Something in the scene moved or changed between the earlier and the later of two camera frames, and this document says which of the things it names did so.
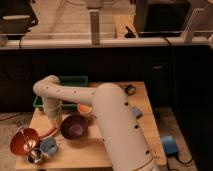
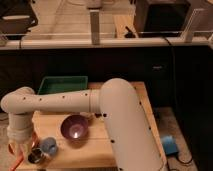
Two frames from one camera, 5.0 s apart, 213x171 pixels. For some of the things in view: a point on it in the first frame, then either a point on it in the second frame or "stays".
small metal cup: x=35 y=156 stays
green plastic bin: x=67 y=81 stays
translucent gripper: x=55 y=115 → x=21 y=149
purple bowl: x=74 y=127 stays
